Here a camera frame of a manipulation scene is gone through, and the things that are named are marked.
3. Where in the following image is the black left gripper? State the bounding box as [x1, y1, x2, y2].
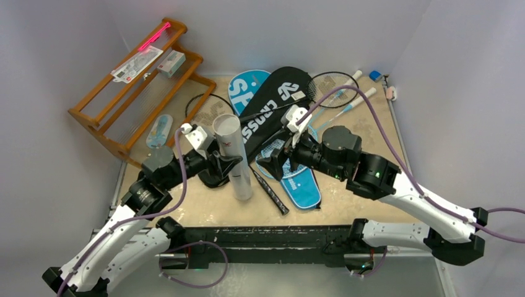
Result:
[163, 139, 241, 190]

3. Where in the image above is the white shuttlecock tube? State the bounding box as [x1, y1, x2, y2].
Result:
[212, 114, 253, 201]

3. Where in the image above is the black Crossway racket cover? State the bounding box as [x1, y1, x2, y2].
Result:
[228, 66, 311, 163]

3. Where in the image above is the black badminton racket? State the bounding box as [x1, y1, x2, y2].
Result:
[238, 71, 360, 124]
[191, 93, 289, 215]

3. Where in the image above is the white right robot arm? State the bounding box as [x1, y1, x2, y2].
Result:
[256, 126, 488, 266]

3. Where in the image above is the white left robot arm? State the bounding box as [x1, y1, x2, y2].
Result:
[42, 146, 243, 296]

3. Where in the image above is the light blue badminton racket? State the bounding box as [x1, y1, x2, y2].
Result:
[256, 87, 377, 173]
[262, 69, 363, 165]

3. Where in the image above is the blue racket cover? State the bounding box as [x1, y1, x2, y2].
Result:
[227, 70, 322, 210]

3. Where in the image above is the blue white plastic packet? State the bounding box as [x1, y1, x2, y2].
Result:
[146, 114, 173, 149]

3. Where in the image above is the wooden shelf rack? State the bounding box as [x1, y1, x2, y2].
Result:
[68, 17, 217, 167]

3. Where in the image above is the small white box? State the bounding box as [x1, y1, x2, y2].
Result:
[157, 50, 186, 78]

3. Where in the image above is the clear stationery packet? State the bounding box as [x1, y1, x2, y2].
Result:
[111, 45, 163, 84]

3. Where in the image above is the small blue block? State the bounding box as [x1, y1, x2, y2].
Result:
[368, 71, 383, 82]

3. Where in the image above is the pink white clip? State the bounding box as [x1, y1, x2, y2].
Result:
[385, 86, 397, 101]

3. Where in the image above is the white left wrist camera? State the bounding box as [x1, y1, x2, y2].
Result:
[181, 123, 214, 160]

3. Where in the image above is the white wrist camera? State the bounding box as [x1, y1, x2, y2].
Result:
[282, 105, 312, 148]
[181, 123, 214, 160]

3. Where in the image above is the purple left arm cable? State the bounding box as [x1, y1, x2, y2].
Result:
[55, 127, 189, 297]

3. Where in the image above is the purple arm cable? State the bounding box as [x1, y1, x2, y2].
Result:
[55, 127, 189, 297]
[297, 85, 525, 244]

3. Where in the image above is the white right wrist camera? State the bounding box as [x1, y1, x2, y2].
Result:
[282, 105, 312, 148]

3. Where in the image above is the black metal base frame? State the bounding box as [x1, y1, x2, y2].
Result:
[156, 218, 393, 269]

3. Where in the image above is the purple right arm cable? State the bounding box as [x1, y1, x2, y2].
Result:
[297, 85, 525, 244]

